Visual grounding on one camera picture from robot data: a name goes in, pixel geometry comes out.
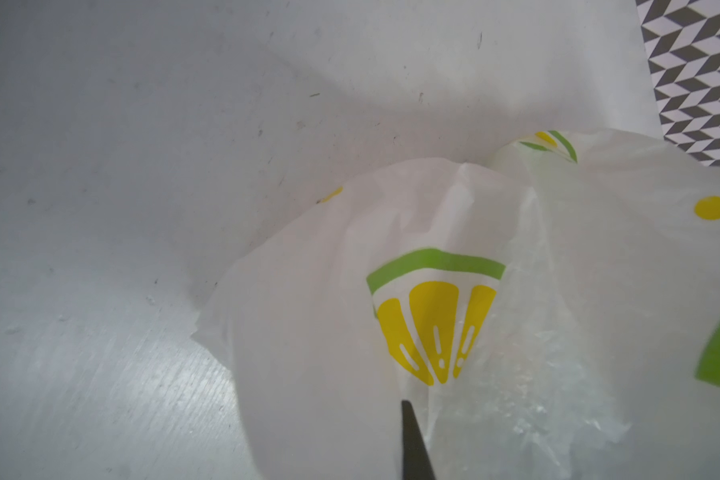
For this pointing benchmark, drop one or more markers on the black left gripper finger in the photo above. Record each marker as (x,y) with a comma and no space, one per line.
(415,458)

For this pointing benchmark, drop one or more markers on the white lemon-print plastic bag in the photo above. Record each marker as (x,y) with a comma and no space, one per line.
(553,314)

